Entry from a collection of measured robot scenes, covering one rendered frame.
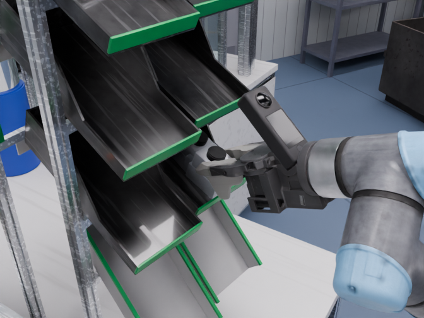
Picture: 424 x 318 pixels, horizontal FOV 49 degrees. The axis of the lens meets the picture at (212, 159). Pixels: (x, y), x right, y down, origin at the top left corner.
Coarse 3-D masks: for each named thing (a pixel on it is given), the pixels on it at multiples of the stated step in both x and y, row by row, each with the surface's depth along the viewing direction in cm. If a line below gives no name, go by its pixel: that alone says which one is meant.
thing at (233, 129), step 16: (256, 64) 226; (272, 64) 226; (240, 80) 209; (256, 80) 211; (272, 80) 227; (240, 112) 207; (224, 128) 197; (240, 128) 211; (224, 144) 202; (240, 144) 217; (240, 192) 233; (240, 208) 239
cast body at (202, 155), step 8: (200, 152) 73; (208, 152) 72; (216, 152) 73; (224, 152) 73; (192, 160) 77; (200, 160) 73; (208, 160) 72; (216, 160) 72; (192, 168) 75; (192, 176) 76; (200, 176) 75; (200, 184) 75; (208, 184) 74; (208, 192) 75
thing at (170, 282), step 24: (96, 240) 78; (96, 264) 75; (120, 264) 78; (168, 264) 83; (120, 288) 73; (144, 288) 79; (168, 288) 82; (192, 288) 83; (144, 312) 78; (168, 312) 80; (192, 312) 82; (216, 312) 80
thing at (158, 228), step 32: (32, 128) 70; (96, 160) 76; (96, 192) 72; (128, 192) 74; (160, 192) 76; (96, 224) 68; (128, 224) 71; (160, 224) 72; (192, 224) 74; (128, 256) 65; (160, 256) 69
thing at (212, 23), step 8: (208, 16) 184; (216, 16) 189; (208, 24) 185; (216, 24) 191; (208, 32) 187; (216, 32) 192; (216, 40) 194; (216, 48) 196; (216, 56) 198; (32, 80) 172
